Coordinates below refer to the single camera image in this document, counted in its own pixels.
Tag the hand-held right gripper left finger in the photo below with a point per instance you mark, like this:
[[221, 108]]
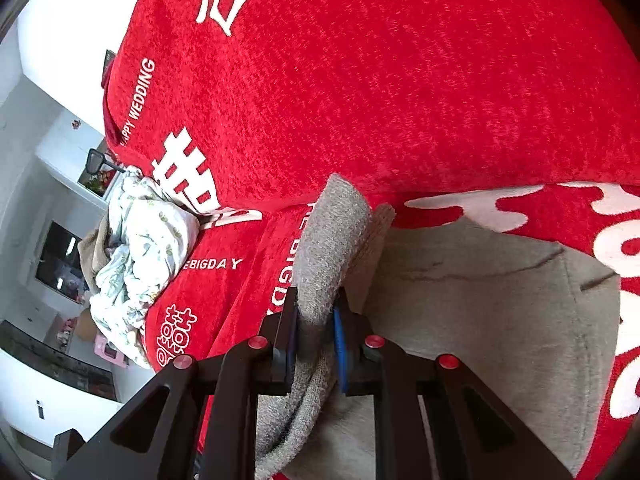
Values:
[[292, 332]]

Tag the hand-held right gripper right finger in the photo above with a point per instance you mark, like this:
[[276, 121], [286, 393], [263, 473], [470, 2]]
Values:
[[341, 342]]

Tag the dark countertop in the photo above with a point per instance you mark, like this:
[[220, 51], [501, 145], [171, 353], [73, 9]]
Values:
[[50, 357]]

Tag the red printed blanket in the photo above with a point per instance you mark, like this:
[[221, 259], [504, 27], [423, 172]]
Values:
[[400, 85]]

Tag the grey small shirt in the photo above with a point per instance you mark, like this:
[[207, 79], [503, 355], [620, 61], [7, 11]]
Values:
[[475, 310]]

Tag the pink box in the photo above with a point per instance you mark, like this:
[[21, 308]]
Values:
[[107, 351]]

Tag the white floral cloth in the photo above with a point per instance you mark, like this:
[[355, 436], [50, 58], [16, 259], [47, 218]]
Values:
[[145, 245]]

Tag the brown cloth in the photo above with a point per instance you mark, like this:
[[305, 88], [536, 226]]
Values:
[[92, 260]]

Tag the dark television screen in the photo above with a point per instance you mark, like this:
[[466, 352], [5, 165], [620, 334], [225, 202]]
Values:
[[59, 257]]

